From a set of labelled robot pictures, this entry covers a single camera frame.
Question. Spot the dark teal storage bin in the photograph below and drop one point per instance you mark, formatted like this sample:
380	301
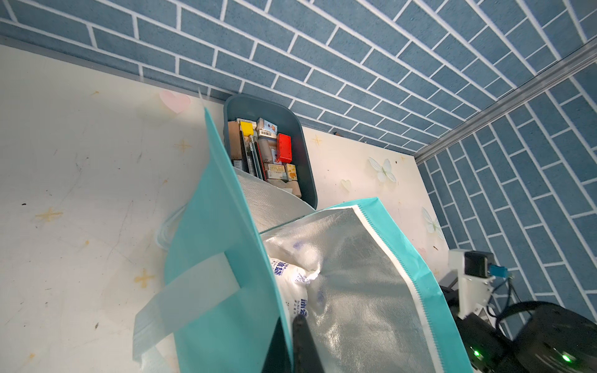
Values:
260	153

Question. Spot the brown small box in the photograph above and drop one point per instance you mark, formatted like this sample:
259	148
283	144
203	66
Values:
235	141

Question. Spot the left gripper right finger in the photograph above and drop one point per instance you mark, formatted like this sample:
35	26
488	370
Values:
305	354

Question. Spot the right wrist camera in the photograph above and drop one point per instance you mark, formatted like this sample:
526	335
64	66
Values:
477	274

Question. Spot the white ice pack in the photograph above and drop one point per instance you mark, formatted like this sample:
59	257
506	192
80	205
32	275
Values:
293	282

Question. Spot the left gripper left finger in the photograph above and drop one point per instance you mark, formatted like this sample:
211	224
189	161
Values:
277	359

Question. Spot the yellow small box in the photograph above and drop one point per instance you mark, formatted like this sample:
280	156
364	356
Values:
247	128

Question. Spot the red small box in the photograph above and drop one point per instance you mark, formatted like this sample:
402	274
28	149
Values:
284	146

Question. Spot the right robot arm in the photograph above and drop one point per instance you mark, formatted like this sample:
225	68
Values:
554	339

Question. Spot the teal insulated delivery bag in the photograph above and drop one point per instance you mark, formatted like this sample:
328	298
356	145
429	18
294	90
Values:
375	306

